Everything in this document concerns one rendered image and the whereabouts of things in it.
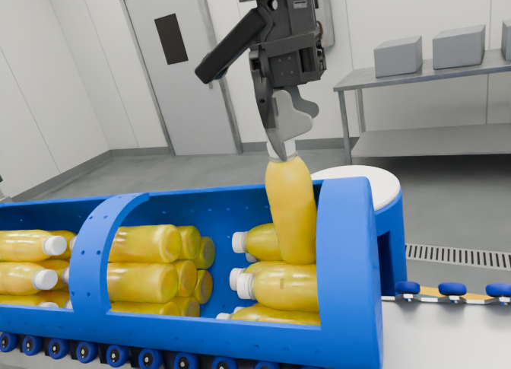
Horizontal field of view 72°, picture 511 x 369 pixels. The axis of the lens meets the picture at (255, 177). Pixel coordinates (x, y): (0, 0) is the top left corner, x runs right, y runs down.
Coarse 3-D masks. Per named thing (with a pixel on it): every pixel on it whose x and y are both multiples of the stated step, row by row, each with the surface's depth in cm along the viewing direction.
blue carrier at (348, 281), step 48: (144, 192) 67; (192, 192) 64; (240, 192) 66; (336, 192) 49; (96, 240) 57; (336, 240) 43; (96, 288) 55; (336, 288) 42; (48, 336) 67; (96, 336) 59; (144, 336) 55; (192, 336) 51; (240, 336) 48; (288, 336) 45; (336, 336) 43
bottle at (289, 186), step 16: (272, 160) 48; (288, 160) 48; (272, 176) 48; (288, 176) 47; (304, 176) 48; (272, 192) 49; (288, 192) 48; (304, 192) 48; (272, 208) 51; (288, 208) 49; (304, 208) 49; (288, 224) 50; (304, 224) 50; (288, 240) 51; (304, 240) 51; (288, 256) 53; (304, 256) 52
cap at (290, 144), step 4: (288, 140) 48; (292, 140) 48; (268, 144) 48; (284, 144) 47; (288, 144) 47; (292, 144) 48; (268, 148) 48; (272, 148) 47; (288, 148) 47; (292, 148) 48; (268, 152) 49; (272, 152) 48; (288, 152) 48; (292, 152) 48; (272, 156) 48; (276, 156) 48
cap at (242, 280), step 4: (240, 276) 55; (244, 276) 55; (248, 276) 55; (240, 280) 55; (244, 280) 54; (248, 280) 54; (240, 284) 54; (244, 284) 54; (240, 288) 54; (244, 288) 54; (240, 292) 54; (244, 292) 54; (248, 292) 54; (240, 296) 54; (244, 296) 54; (248, 296) 54
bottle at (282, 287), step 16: (272, 272) 52; (288, 272) 51; (304, 272) 50; (256, 288) 52; (272, 288) 51; (288, 288) 50; (304, 288) 49; (272, 304) 51; (288, 304) 50; (304, 304) 49
